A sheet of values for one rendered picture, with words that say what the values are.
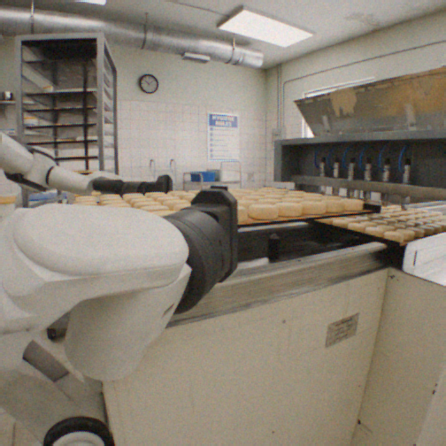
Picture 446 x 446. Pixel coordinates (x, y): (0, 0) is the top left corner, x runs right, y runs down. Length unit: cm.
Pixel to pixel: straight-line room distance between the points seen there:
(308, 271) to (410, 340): 37
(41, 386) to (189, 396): 29
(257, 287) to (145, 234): 38
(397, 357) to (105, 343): 78
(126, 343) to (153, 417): 39
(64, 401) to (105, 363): 47
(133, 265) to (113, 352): 8
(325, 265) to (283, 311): 13
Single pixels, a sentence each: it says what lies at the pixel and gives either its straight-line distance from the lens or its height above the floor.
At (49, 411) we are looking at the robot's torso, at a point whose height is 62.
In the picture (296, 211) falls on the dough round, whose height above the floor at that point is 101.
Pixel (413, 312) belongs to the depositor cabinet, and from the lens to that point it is 82.
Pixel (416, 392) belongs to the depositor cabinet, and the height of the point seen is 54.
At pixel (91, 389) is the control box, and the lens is 59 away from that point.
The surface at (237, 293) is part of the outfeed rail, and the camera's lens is 52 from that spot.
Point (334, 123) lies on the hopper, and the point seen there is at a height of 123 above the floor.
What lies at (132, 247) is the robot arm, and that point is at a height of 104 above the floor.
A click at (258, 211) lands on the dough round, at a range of 48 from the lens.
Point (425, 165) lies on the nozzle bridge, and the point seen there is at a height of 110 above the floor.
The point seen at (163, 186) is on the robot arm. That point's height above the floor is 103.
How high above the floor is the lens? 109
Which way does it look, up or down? 12 degrees down
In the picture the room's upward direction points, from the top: straight up
